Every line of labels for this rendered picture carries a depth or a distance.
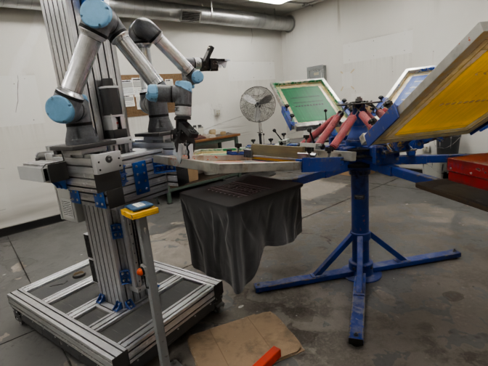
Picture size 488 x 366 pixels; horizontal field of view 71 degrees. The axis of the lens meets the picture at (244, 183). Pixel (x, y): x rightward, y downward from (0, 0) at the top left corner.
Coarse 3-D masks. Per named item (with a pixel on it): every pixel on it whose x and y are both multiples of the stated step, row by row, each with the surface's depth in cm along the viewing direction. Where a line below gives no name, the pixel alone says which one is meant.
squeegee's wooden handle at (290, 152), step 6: (252, 144) 207; (258, 150) 203; (264, 150) 199; (270, 150) 195; (276, 150) 192; (282, 150) 188; (288, 150) 185; (294, 150) 181; (300, 150) 178; (276, 156) 192; (282, 156) 188; (288, 156) 185; (294, 156) 182
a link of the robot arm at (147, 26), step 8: (136, 24) 192; (144, 24) 191; (152, 24) 192; (136, 32) 194; (144, 32) 192; (152, 32) 191; (160, 32) 194; (152, 40) 194; (160, 40) 195; (160, 48) 198; (168, 48) 198; (168, 56) 201; (176, 56) 201; (176, 64) 204; (184, 64) 204; (184, 72) 207; (192, 72) 207; (200, 72) 208; (192, 80) 208; (200, 80) 209
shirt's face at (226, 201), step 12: (228, 180) 200; (240, 180) 197; (252, 180) 194; (264, 180) 191; (276, 180) 189; (192, 192) 178; (204, 192) 176; (216, 192) 174; (264, 192) 166; (228, 204) 152
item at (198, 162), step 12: (156, 156) 174; (168, 156) 170; (192, 156) 188; (204, 156) 193; (216, 156) 198; (228, 156) 204; (240, 156) 210; (192, 168) 148; (204, 168) 141; (216, 168) 134; (228, 168) 136; (240, 168) 140; (252, 168) 144; (264, 168) 149; (276, 168) 153; (288, 168) 159; (300, 168) 164
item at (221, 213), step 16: (192, 208) 173; (208, 208) 161; (224, 208) 150; (192, 224) 180; (208, 224) 166; (224, 224) 156; (192, 240) 183; (208, 240) 170; (224, 240) 160; (192, 256) 186; (208, 256) 173; (224, 256) 163; (208, 272) 176; (224, 272) 167
